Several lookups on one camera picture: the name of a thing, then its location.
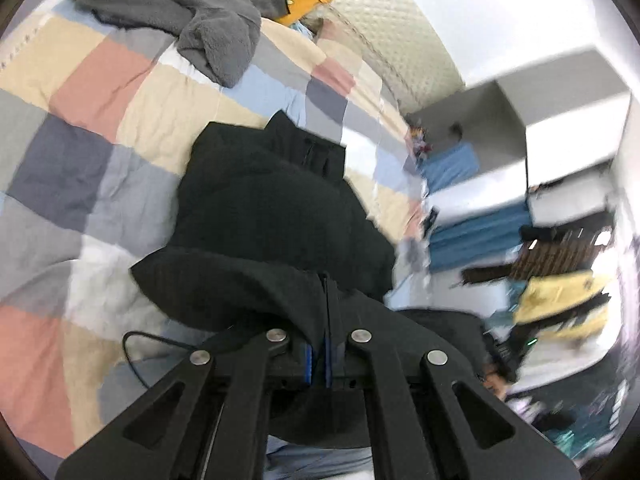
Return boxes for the black puffer jacket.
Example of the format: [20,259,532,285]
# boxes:
[130,113,489,448]

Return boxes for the person's blue jeans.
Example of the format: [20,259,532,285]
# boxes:
[262,437,373,479]

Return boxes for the yellow hanging garment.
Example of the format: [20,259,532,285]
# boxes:
[509,271,611,344]

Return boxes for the blue curtain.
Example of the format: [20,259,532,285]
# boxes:
[428,200,533,273]

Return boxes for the blue covered chair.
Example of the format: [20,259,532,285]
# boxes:
[418,142,480,193]

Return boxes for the grey white wardrobe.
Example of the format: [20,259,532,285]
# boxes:
[410,50,631,224]

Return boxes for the patchwork checked duvet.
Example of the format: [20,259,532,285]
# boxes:
[1,0,422,478]

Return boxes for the checked pillow at headboard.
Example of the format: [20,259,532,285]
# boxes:
[300,4,361,51]

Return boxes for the grey fleece garment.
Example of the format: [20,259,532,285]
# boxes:
[75,0,290,88]

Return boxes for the cream quilted headboard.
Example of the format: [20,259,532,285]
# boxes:
[327,0,464,113]

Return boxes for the black cable on bed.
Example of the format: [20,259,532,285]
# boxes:
[120,329,202,391]

